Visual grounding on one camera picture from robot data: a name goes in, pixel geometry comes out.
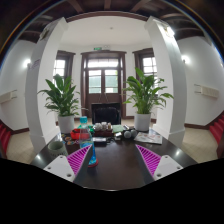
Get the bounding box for potted plant in white pot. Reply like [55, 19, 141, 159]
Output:
[37, 73, 82, 134]
[122, 67, 175, 132]

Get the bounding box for red box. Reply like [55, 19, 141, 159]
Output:
[69, 128, 82, 140]

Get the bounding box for red carpeted staircase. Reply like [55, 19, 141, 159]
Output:
[0, 121, 13, 158]
[209, 111, 224, 144]

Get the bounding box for white paper notice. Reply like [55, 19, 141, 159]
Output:
[28, 59, 41, 71]

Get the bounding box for flat round red coaster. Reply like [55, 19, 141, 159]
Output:
[87, 159, 100, 169]

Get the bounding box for clear bottle with blue cap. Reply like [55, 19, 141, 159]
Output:
[78, 115, 99, 168]

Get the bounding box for green cloth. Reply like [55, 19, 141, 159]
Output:
[111, 124, 125, 134]

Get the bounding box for printed magazine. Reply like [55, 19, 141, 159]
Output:
[133, 129, 164, 145]

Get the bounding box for flat black device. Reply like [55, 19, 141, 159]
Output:
[91, 136, 108, 145]

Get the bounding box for grey headphones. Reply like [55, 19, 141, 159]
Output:
[122, 128, 138, 140]

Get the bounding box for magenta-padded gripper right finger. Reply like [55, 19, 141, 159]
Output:
[134, 144, 184, 183]

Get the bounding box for black office chair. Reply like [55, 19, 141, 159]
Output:
[91, 102, 122, 125]

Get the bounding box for dark wooden double door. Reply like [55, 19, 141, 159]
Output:
[80, 50, 128, 118]

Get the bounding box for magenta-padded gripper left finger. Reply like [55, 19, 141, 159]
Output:
[43, 144, 94, 184]

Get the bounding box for dark framed window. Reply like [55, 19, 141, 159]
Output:
[132, 47, 158, 79]
[53, 50, 76, 88]

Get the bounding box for white wall radiator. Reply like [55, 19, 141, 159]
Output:
[193, 83, 220, 99]
[0, 89, 18, 104]

